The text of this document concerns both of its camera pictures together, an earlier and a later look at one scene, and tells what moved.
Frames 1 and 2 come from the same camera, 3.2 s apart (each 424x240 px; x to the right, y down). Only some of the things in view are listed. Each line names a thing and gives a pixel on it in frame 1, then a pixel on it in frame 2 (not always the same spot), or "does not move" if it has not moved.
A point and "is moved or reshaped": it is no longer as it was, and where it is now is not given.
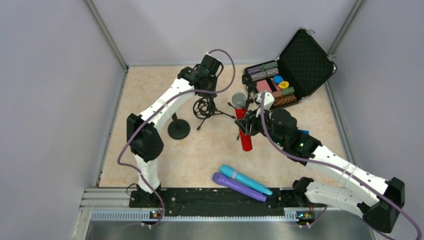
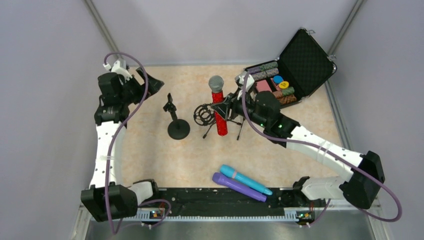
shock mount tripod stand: (204, 108) is moved or reshaped
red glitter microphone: (239, 102) -> (216, 84)
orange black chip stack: (284, 99) does not move
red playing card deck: (263, 86) does not move
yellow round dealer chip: (284, 84) does not move
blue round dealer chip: (277, 79) does not move
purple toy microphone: (239, 186) does not move
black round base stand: (178, 129) does not move
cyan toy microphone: (228, 170) does not move
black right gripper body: (252, 122) -> (232, 105)
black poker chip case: (304, 65) does not move
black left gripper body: (205, 87) -> (138, 84)
